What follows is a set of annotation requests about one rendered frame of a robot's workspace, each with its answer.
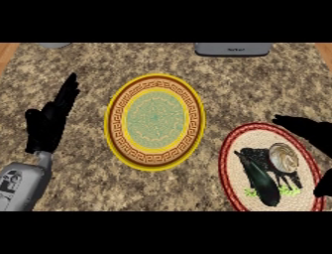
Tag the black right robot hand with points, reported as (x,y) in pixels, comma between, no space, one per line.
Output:
(327,135)

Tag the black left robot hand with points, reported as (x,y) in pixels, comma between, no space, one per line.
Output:
(49,122)

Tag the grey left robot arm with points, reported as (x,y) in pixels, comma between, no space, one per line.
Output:
(17,185)

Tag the cream swirl cupcake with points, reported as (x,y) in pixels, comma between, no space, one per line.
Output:
(284,159)

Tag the red-rimmed woven placemat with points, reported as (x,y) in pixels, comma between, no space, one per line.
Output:
(271,167)

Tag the yellow patterned plate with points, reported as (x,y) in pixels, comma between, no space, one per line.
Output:
(154,121)

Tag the pale grey rounded object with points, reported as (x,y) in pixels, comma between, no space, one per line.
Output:
(54,45)

